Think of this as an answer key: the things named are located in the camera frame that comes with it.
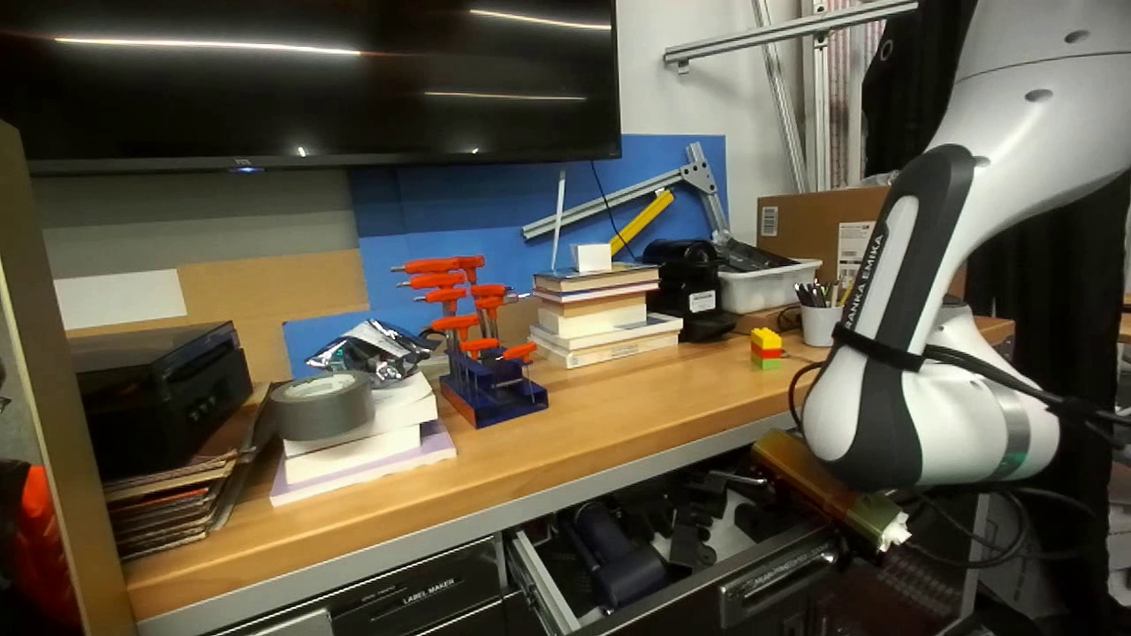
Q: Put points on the black plastic part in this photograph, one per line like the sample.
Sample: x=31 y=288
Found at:
x=696 y=537
x=765 y=521

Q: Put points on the grey metal drawer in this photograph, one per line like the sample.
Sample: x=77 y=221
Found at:
x=730 y=588

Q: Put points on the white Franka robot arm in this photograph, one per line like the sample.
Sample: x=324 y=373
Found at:
x=941 y=411

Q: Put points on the grey drawer cabinet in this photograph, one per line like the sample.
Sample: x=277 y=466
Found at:
x=412 y=596

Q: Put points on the stack of books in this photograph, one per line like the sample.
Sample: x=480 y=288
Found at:
x=587 y=320

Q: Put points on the small white box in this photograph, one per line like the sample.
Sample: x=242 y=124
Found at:
x=593 y=261

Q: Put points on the yellow level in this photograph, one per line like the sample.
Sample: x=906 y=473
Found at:
x=641 y=221

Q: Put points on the black device with white label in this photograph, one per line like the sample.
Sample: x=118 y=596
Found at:
x=690 y=288

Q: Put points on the silver metal square ruler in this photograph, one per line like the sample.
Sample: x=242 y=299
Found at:
x=612 y=195

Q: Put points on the blue backboard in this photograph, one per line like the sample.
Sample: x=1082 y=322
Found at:
x=471 y=214

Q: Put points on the silver foil packet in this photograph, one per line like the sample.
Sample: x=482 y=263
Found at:
x=373 y=355

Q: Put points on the coloured toy brick stack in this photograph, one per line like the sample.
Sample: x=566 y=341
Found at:
x=769 y=345

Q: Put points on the white plastic bin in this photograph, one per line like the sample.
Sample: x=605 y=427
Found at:
x=771 y=288

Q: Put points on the white cup with pens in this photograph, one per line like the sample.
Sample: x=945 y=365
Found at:
x=817 y=325

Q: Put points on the brown cardboard shipping box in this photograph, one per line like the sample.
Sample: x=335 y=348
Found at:
x=816 y=223

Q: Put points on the brown cardboard sheet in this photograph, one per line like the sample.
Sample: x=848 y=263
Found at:
x=270 y=304

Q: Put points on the silver metal bar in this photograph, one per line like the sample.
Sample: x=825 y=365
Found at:
x=779 y=30

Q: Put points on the black printer box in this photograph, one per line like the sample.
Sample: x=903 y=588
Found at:
x=154 y=402

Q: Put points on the stack of brown folders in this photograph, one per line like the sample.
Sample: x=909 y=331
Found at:
x=180 y=506

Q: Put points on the white paper sheet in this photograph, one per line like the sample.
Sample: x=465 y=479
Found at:
x=118 y=302

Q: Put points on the black curtain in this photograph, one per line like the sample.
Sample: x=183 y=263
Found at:
x=1096 y=296

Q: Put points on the wooden side panel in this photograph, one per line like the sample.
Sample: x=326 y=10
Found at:
x=57 y=473

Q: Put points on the grey duct tape roll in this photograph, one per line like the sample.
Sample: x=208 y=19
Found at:
x=319 y=407

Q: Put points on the black wall television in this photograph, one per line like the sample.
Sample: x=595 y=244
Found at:
x=296 y=95

